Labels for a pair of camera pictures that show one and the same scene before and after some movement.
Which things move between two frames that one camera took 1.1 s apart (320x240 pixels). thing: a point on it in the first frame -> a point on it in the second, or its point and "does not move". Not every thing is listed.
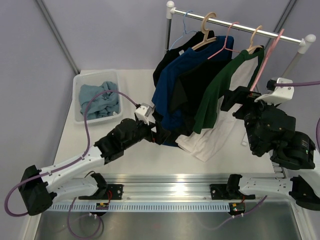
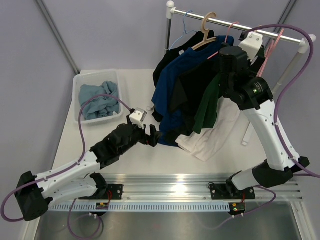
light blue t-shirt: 103,105 does not move
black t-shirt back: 195,39 does not move
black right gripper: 245,97 -> 254,68
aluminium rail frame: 175,187 does not move
